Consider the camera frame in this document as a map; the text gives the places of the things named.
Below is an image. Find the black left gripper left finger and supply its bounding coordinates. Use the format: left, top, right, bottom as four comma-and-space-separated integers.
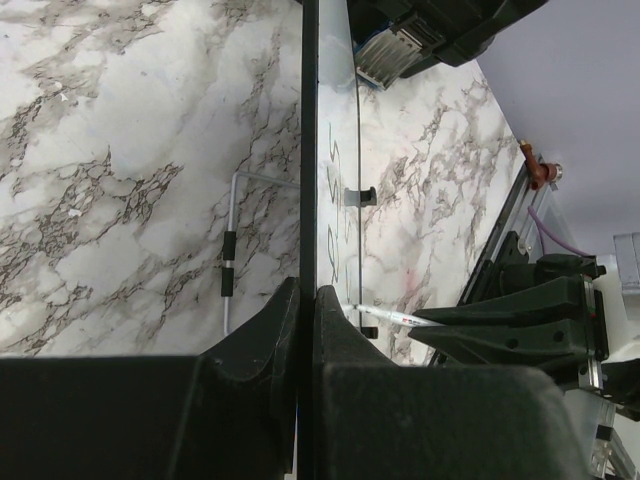
1, 278, 300, 479

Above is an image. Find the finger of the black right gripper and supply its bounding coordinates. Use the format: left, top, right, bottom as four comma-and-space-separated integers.
409, 275, 600, 368

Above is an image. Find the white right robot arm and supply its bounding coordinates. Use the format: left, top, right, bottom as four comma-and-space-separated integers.
409, 232, 639, 421

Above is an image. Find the silver whiteboard marker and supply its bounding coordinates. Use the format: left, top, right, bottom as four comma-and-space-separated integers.
353, 304, 442, 328

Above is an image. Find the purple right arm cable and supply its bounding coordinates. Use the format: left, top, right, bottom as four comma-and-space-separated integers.
527, 205, 596, 259

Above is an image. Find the white framed whiteboard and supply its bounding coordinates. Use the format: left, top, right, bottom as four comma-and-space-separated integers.
300, 1, 378, 339

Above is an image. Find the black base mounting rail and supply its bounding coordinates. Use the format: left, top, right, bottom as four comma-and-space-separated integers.
424, 229, 531, 369

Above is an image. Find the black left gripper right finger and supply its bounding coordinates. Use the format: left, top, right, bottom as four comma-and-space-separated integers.
313, 286, 589, 479

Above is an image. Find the aluminium frame rail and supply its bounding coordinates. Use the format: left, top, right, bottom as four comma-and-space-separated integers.
460, 169, 639, 479

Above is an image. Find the copper pipe fitting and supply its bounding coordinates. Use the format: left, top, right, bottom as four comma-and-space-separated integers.
520, 140, 563, 191

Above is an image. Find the metal whiteboard stand wire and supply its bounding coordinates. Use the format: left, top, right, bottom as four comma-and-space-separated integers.
219, 169, 302, 337

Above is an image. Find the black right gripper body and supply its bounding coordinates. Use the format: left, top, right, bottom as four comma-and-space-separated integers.
579, 259, 609, 390

